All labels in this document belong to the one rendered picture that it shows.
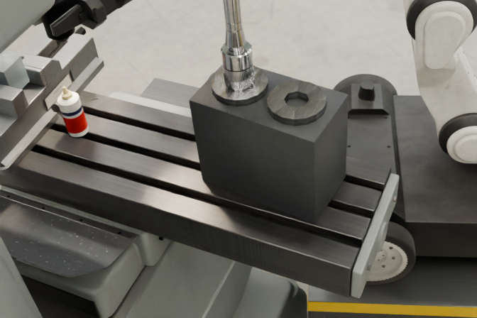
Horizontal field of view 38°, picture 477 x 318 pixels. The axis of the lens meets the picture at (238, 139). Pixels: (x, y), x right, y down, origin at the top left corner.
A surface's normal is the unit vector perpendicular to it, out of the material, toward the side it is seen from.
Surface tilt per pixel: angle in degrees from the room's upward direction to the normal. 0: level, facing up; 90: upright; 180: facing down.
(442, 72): 115
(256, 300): 0
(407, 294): 0
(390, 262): 90
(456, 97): 90
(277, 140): 90
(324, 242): 0
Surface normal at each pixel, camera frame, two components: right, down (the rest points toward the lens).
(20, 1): 0.91, 0.23
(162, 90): -0.08, -0.72
